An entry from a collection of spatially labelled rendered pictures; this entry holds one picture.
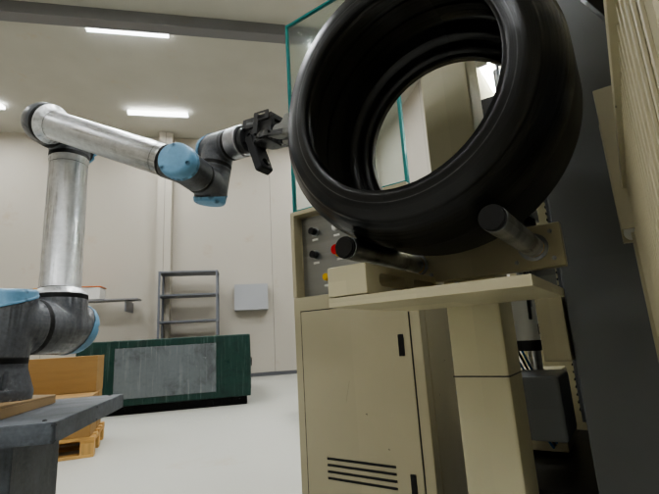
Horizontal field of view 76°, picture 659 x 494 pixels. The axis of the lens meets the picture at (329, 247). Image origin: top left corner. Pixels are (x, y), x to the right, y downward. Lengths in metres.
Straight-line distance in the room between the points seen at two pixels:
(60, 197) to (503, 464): 1.40
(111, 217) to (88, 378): 7.08
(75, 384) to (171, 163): 3.17
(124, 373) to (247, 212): 5.78
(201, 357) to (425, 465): 4.35
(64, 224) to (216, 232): 8.95
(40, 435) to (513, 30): 1.11
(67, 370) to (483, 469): 3.50
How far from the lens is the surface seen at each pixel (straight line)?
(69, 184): 1.55
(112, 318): 10.42
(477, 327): 1.10
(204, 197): 1.22
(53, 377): 4.16
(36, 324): 1.34
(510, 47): 0.79
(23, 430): 1.07
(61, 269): 1.46
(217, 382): 5.64
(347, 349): 1.62
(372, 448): 1.63
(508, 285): 0.70
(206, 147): 1.29
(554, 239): 1.05
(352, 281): 0.81
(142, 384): 5.72
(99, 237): 10.78
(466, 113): 1.22
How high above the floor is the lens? 0.73
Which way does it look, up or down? 12 degrees up
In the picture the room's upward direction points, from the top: 3 degrees counter-clockwise
